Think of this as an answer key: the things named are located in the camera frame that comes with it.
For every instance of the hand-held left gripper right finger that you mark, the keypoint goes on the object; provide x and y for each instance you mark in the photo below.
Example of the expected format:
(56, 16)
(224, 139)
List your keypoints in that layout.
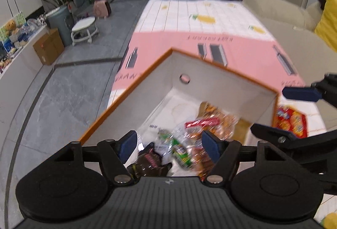
(210, 146)

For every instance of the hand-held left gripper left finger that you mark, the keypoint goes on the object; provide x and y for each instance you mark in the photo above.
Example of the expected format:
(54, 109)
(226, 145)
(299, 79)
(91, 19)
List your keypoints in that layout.
(127, 146)

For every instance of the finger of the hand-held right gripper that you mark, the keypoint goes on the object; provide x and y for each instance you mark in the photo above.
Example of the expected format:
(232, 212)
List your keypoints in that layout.
(271, 133)
(300, 93)

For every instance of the red cartoon snack packet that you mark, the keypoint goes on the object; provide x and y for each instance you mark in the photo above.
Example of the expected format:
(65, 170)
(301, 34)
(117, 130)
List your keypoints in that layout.
(289, 121)

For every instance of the red spicy strip packet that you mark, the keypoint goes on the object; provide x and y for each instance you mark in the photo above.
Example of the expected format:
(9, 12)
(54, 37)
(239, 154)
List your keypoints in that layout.
(200, 123)

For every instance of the black snack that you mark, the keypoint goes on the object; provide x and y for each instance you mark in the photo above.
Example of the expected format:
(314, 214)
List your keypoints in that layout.
(147, 163)

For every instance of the clear packet of orange peanuts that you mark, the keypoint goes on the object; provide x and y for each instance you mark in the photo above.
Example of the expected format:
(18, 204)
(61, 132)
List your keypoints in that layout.
(223, 121)

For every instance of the long white snack packet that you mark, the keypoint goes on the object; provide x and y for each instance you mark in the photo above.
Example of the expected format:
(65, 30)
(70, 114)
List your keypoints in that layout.
(152, 130)

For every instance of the green sausage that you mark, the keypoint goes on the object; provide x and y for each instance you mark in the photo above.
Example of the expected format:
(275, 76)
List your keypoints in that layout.
(181, 154)

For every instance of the tan vacuum packet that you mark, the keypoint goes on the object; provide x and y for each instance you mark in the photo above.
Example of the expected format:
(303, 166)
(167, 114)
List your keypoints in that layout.
(241, 131)

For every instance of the green snack packet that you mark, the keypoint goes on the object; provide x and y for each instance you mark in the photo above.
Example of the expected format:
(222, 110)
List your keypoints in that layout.
(164, 137)

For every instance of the orange cardboard box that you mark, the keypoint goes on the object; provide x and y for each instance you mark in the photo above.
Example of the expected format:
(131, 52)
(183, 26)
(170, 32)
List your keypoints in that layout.
(223, 79)

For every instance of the beige sofa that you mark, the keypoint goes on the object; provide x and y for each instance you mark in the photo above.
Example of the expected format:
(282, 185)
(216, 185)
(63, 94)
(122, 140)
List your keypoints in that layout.
(289, 42)

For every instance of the yellow cushion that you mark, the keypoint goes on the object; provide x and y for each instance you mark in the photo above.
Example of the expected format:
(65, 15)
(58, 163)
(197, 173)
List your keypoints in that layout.
(329, 21)

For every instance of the printed checked tablecloth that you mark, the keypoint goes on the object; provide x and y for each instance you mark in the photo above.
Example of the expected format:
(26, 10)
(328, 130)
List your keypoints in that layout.
(210, 26)

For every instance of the white round stool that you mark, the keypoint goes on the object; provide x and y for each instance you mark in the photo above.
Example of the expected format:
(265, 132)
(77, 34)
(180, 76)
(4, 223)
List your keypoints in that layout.
(84, 29)

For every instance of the brown cardboard carton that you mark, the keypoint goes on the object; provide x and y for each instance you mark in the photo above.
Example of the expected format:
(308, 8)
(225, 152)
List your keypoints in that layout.
(48, 46)

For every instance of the white low cabinet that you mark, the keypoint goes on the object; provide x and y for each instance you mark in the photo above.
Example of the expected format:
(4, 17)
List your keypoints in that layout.
(23, 60)

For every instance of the potted plant in grey pot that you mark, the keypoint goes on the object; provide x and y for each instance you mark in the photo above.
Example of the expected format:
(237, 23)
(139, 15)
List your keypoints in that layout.
(62, 23)

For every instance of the pink pig stool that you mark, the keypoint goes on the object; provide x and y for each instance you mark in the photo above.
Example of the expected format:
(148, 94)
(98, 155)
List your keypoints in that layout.
(102, 9)

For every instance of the clear glass ornaments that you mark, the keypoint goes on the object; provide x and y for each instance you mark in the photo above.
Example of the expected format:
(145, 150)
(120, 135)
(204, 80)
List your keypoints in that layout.
(36, 21)

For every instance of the colourful picture card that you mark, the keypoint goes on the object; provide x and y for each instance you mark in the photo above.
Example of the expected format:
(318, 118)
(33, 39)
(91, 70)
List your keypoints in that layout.
(13, 26)

